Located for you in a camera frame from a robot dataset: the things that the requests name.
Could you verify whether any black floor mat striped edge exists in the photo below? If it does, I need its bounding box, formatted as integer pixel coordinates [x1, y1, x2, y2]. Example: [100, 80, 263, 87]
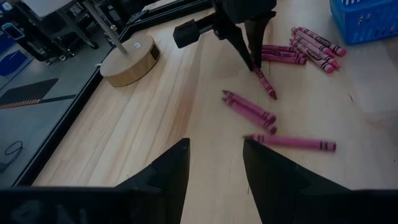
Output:
[0, 77, 60, 110]

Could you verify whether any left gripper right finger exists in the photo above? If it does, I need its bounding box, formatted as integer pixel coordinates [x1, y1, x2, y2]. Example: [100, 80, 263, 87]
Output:
[243, 139, 398, 224]

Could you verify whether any magenta crayon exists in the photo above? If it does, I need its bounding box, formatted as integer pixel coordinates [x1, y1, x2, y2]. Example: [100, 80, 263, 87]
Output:
[252, 65, 279, 101]
[221, 96, 279, 136]
[243, 133, 338, 153]
[221, 89, 277, 124]
[261, 44, 304, 56]
[261, 52, 308, 66]

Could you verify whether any blue plastic basket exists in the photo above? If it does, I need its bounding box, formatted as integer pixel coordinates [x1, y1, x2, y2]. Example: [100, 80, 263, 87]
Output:
[329, 0, 398, 46]

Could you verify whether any black metal cart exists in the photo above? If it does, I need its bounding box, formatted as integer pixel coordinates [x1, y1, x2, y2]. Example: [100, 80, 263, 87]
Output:
[0, 0, 101, 65]

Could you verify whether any blue bin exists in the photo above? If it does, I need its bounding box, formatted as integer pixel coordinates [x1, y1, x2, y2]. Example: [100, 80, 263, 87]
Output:
[0, 49, 29, 78]

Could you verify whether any black aluminium table frame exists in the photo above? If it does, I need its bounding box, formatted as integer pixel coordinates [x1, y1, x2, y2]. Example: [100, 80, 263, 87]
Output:
[11, 0, 216, 188]

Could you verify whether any white shade wooden table lamp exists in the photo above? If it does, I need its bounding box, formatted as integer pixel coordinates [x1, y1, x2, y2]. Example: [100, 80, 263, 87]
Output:
[81, 0, 161, 88]

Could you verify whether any coiled black floor cable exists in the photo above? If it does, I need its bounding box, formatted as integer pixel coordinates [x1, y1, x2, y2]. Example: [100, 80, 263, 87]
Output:
[3, 139, 25, 166]

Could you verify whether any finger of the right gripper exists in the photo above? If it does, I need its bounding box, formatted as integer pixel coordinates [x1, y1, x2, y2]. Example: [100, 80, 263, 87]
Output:
[244, 11, 276, 68]
[216, 21, 254, 72]

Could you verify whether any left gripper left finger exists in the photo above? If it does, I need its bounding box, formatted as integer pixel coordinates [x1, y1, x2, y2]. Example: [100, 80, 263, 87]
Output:
[0, 139, 190, 224]

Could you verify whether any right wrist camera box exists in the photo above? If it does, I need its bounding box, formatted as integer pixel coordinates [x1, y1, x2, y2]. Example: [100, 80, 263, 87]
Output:
[172, 14, 224, 49]

